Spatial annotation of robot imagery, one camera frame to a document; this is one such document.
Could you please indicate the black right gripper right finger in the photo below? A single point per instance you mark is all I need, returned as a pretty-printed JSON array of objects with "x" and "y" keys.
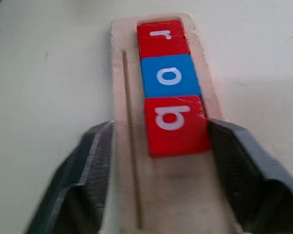
[{"x": 254, "y": 180}]

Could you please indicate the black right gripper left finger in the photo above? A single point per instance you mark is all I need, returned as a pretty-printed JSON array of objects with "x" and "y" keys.
[{"x": 80, "y": 185}]

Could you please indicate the red letter b block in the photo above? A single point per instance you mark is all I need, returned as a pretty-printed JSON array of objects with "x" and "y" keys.
[{"x": 177, "y": 126}]

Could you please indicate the wooden letter tray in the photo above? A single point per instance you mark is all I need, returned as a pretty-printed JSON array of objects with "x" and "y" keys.
[{"x": 171, "y": 190}]

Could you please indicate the blue letter o block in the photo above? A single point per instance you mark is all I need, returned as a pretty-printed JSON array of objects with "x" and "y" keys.
[{"x": 170, "y": 76}]

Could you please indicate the red letter r block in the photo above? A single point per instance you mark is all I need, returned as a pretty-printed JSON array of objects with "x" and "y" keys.
[{"x": 162, "y": 39}]

